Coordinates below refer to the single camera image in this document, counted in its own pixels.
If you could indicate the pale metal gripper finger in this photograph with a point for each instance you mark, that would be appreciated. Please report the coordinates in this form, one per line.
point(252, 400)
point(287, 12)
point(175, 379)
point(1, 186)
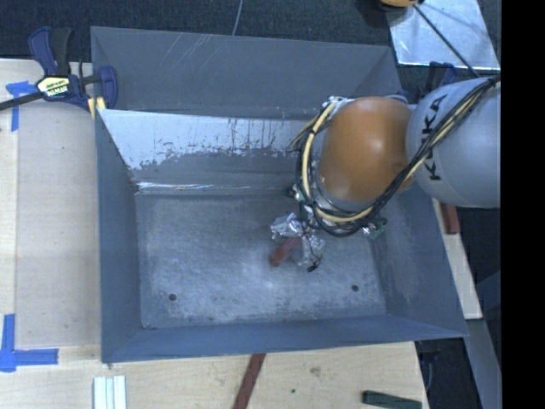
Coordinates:
point(313, 245)
point(286, 226)

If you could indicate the red-brown block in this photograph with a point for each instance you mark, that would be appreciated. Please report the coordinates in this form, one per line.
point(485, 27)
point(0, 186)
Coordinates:
point(450, 219)
point(249, 381)
point(284, 251)

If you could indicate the grey metal bin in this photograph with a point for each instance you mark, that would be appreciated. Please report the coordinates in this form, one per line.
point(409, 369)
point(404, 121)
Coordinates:
point(238, 262)

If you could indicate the pale wood board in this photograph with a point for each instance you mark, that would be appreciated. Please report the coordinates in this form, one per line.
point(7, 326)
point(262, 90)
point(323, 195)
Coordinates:
point(57, 228)

